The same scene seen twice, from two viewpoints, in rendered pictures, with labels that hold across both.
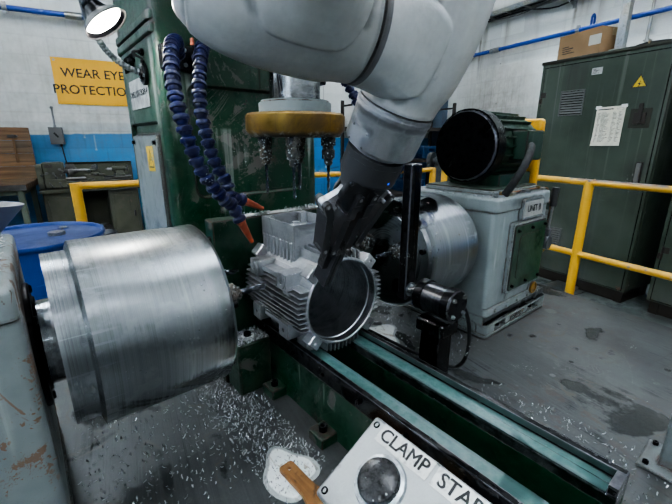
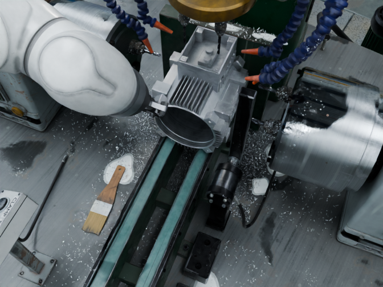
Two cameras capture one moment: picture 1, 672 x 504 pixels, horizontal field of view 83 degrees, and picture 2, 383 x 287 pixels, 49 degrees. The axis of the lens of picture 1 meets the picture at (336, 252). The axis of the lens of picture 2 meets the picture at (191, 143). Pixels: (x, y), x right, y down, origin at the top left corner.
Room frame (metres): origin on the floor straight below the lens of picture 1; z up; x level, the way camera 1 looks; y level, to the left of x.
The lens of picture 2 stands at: (0.37, -0.49, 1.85)
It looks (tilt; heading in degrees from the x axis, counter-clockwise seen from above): 59 degrees down; 60
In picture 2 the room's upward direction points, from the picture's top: 1 degrees clockwise
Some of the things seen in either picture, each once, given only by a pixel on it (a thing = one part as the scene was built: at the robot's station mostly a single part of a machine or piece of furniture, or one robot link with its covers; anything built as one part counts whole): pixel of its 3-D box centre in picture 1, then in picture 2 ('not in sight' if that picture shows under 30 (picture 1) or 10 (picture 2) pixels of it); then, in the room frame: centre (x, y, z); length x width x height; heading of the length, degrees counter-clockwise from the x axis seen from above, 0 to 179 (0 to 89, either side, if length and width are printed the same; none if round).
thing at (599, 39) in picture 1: (590, 47); not in sight; (3.66, -2.20, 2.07); 0.40 x 0.30 x 0.21; 21
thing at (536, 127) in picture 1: (500, 189); not in sight; (1.08, -0.46, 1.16); 0.33 x 0.26 x 0.42; 129
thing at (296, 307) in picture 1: (311, 285); (199, 97); (0.70, 0.05, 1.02); 0.20 x 0.19 x 0.19; 38
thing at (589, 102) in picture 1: (595, 175); not in sight; (3.41, -2.29, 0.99); 1.02 x 0.49 x 1.98; 29
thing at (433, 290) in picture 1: (380, 308); (259, 146); (0.79, -0.10, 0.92); 0.45 x 0.13 x 0.24; 39
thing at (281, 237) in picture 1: (299, 235); (207, 60); (0.73, 0.07, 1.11); 0.12 x 0.11 x 0.07; 38
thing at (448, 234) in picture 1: (420, 244); (336, 134); (0.91, -0.21, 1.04); 0.41 x 0.25 x 0.25; 129
